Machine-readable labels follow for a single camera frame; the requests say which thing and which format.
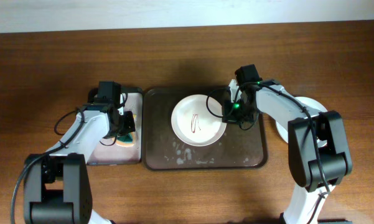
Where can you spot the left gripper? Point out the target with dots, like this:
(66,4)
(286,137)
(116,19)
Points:
(130,124)

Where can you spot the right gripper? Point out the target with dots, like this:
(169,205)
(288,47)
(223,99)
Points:
(228,116)

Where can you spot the cream white plate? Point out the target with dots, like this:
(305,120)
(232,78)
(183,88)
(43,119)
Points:
(309,102)

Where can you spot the green and yellow sponge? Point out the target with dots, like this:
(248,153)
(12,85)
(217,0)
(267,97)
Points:
(126,140)

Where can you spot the pale pink plate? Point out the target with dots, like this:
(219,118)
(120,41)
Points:
(193,124)

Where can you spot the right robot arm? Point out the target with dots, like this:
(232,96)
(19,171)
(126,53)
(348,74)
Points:
(318,153)

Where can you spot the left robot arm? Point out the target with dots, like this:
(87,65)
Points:
(56,184)

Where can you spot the large brown serving tray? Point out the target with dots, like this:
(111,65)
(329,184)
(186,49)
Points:
(163,150)

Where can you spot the small black sponge tray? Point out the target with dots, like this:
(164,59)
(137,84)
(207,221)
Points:
(107,153)

